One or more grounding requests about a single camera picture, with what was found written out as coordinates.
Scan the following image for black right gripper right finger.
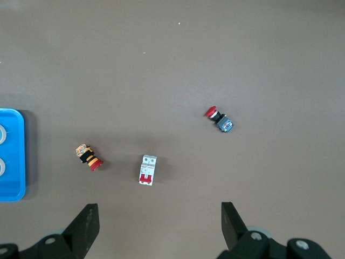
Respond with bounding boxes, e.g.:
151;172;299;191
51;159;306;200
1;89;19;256
217;201;292;259

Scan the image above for blue plastic tray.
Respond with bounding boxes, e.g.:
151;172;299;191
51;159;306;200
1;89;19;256
0;108;26;202

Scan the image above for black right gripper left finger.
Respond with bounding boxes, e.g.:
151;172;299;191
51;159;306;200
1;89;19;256
20;203;100;259

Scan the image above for orange black emergency stop button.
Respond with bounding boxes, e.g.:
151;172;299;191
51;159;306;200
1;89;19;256
74;144;105;172

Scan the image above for red pushbutton with blue block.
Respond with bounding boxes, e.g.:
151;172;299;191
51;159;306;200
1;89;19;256
204;105;235;134

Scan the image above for white circuit breaker red switches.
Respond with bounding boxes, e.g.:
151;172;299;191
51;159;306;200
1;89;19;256
139;154;158;187

